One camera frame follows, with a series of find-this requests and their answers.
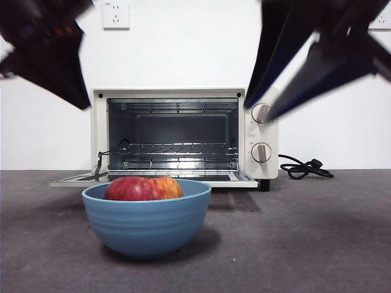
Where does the red yellow apple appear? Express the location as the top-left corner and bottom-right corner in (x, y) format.
(104, 175), (183, 201)

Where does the glass oven door with handle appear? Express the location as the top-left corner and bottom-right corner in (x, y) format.
(49, 170), (259, 189)

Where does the blue ribbed bowl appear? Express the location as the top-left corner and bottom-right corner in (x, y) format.
(81, 178), (212, 260)

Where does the cream round oven knob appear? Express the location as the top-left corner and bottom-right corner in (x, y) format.
(250, 142), (272, 167)
(250, 103), (272, 125)

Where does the cream toaster oven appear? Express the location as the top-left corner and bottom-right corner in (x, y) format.
(90, 86), (280, 192)

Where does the white wall socket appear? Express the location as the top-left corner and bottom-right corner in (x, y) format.
(368, 12), (391, 31)
(102, 1), (130, 31)

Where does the black oven power cable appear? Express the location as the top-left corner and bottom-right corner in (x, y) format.
(278, 154), (334, 180)

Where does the metal wire oven rack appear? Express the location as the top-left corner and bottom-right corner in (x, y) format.
(99, 142), (239, 157)

